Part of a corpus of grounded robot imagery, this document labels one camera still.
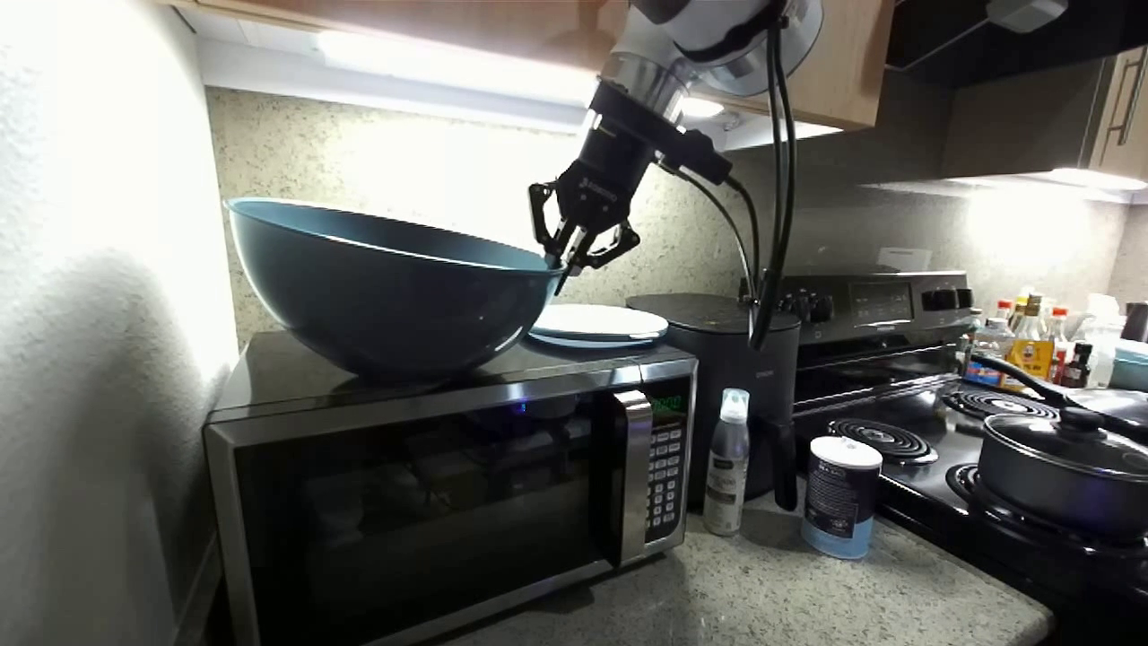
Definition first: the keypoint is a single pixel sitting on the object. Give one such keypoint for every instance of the red capped sauce bottle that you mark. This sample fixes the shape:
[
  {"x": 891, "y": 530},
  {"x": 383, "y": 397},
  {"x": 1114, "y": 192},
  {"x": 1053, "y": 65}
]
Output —
[{"x": 1061, "y": 343}]

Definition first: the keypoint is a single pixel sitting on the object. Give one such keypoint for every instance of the white plate blue rim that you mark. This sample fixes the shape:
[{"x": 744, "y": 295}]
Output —
[{"x": 598, "y": 326}]

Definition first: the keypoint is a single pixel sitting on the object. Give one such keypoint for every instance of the large blue bowl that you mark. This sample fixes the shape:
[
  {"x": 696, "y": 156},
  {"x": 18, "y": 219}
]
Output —
[{"x": 387, "y": 299}]

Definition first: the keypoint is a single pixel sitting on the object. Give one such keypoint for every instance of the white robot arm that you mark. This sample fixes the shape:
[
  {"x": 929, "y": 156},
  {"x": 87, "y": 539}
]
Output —
[{"x": 732, "y": 46}]

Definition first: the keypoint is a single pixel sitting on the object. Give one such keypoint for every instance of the black range hood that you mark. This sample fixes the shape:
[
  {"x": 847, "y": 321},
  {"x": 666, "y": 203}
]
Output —
[{"x": 972, "y": 41}]

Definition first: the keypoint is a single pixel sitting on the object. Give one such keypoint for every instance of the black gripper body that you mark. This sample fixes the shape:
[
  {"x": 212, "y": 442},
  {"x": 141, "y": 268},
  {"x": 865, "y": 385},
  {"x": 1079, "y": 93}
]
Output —
[{"x": 598, "y": 187}]

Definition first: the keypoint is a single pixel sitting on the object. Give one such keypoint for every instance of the white spray bottle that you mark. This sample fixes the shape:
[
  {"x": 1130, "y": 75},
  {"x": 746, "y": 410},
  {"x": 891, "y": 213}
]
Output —
[{"x": 725, "y": 465}]

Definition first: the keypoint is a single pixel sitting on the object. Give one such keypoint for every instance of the right wooden upper cabinet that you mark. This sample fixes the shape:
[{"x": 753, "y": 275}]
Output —
[{"x": 1120, "y": 116}]

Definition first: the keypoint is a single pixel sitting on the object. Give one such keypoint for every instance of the black stainless microwave oven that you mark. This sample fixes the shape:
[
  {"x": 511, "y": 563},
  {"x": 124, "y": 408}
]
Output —
[{"x": 361, "y": 515}]

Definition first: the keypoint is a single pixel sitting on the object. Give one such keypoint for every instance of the black pot with lid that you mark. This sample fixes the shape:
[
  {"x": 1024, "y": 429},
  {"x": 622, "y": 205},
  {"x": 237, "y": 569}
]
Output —
[{"x": 1073, "y": 458}]

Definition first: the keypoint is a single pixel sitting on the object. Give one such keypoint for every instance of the black air fryer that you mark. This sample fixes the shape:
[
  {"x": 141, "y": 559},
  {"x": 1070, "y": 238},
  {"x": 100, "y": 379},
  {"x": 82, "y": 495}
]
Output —
[{"x": 716, "y": 331}]

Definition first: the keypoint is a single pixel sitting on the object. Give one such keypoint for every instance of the under-cabinet light bar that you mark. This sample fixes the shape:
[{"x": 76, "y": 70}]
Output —
[{"x": 383, "y": 70}]

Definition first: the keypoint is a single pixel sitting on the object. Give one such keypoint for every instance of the white jug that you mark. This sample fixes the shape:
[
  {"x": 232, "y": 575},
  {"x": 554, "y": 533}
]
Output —
[{"x": 1100, "y": 331}]

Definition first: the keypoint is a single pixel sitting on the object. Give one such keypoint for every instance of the blue canister white lid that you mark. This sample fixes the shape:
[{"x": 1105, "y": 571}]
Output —
[{"x": 842, "y": 495}]

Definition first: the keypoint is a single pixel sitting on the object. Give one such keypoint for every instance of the black electric stove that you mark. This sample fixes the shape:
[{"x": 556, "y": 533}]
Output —
[{"x": 881, "y": 358}]

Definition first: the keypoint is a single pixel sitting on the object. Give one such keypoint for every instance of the yellow oil bottle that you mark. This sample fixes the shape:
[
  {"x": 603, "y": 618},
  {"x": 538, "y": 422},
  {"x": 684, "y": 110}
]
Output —
[{"x": 1031, "y": 345}]

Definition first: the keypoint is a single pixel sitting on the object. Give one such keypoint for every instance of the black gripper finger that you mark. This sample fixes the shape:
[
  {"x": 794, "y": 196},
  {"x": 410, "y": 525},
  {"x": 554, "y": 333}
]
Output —
[
  {"x": 591, "y": 257},
  {"x": 538, "y": 224}
]

